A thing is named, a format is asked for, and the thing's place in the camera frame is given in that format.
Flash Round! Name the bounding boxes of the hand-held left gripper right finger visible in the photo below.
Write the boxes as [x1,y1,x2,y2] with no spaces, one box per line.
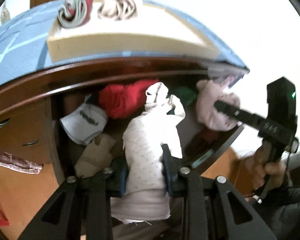
[161,143,277,240]

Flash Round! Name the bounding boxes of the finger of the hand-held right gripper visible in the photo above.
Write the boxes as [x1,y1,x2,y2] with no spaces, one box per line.
[214,100,268,131]

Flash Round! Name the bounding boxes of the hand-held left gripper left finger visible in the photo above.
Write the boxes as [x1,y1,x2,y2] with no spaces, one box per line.
[17,160,128,240]

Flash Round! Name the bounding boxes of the pale pink underwear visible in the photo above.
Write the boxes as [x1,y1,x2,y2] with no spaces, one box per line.
[195,79,241,132]

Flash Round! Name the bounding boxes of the dark red knit underwear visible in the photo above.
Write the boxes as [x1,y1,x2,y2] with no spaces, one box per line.
[190,126,222,153]

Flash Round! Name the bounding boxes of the wooden desk drawer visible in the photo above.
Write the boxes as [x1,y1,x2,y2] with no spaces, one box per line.
[50,77,245,178]

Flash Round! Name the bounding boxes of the green underwear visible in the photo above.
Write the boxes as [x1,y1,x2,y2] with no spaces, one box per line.
[169,85,198,107]

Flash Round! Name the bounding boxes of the bright red underwear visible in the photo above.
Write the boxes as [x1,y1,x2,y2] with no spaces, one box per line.
[98,79,159,119]

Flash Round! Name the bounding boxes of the white gold-rimmed box tray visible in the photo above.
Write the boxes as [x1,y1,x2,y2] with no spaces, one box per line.
[47,0,222,63]

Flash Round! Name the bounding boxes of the beige underwear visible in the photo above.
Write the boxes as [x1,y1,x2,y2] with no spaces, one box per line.
[97,0,143,21]

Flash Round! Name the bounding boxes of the person's right forearm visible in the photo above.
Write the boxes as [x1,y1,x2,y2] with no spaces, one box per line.
[260,182,300,240]

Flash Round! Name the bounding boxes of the wooden side drawer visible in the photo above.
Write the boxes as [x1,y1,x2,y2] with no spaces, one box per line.
[5,127,53,165]
[0,97,49,135]

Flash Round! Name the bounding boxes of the person's right hand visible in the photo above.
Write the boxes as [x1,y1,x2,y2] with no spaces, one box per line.
[251,146,290,190]

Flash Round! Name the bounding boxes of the tan folded cloth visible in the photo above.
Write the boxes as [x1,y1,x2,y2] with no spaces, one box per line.
[74,134,117,178]

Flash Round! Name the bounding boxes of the person's grey trousers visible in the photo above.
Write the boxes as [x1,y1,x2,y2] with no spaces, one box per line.
[111,220,187,240]

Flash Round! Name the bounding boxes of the light blue sock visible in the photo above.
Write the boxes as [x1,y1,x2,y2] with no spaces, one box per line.
[59,102,108,145]

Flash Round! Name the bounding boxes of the pink hanging cloth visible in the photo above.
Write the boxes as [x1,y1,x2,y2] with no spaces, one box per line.
[0,147,43,174]

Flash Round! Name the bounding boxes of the dark wooden desk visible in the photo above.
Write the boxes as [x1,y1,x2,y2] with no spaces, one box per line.
[0,55,248,198]

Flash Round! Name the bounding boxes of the blue checked tablecloth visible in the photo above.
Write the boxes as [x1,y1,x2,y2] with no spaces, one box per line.
[0,0,249,92]

